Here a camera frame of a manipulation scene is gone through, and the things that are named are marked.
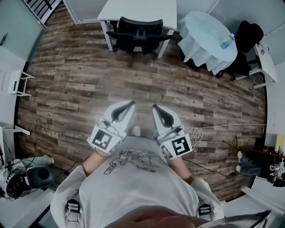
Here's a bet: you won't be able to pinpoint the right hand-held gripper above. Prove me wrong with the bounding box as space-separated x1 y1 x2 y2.
152 104 193 160

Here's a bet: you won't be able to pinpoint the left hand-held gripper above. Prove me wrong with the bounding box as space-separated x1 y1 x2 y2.
86 100 136 157

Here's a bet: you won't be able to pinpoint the black office chair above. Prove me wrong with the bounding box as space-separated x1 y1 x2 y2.
106 16 173 60
216 20 265 81

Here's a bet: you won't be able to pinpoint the person's right forearm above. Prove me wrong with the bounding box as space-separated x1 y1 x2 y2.
168 155 195 184

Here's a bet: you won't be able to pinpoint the person's left forearm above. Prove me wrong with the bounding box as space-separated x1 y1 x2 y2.
82 148 110 177

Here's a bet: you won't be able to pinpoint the person's grey printed t-shirt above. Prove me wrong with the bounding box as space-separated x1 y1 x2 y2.
50 135 225 228

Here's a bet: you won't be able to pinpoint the wooden stick stand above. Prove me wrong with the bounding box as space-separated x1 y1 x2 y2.
222 134 285 159

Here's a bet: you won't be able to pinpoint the round table light blue cloth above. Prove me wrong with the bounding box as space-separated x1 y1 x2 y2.
177 11 238 75

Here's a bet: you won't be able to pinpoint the black round stool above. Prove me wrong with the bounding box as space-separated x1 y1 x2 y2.
26 166 56 190

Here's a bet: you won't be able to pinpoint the person's face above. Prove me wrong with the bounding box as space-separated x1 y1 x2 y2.
111 205 212 228

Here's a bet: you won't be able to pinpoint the clear plastic water bottle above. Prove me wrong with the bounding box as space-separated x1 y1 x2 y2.
220 33 236 49

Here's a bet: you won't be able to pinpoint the white desk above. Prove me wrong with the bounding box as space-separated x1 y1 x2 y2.
0 46 35 98
222 175 285 228
97 0 178 60
235 42 279 90
0 121 31 156

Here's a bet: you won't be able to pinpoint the white framed partition panel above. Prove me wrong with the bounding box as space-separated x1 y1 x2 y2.
62 0 107 24

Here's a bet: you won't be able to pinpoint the cardboard box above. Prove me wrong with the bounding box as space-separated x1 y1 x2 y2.
274 134 285 155

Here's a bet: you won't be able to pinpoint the person's eyeglasses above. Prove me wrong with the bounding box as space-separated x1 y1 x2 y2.
207 209 273 228

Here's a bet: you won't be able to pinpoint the black slatted rack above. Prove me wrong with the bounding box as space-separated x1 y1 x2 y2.
22 0 62 25

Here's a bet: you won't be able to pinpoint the white cord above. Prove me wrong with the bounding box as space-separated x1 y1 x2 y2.
184 123 267 150

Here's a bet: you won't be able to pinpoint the golden beaded bracelets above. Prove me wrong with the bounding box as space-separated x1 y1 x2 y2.
92 147 110 158

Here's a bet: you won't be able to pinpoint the black floor cable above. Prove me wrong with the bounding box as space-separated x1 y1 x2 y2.
182 157 255 179

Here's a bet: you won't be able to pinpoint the black strap buckle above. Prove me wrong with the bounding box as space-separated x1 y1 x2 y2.
66 199 81 223
198 204 211 216

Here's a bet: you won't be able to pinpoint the white device with cables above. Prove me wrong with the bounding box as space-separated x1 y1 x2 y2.
0 155 33 201

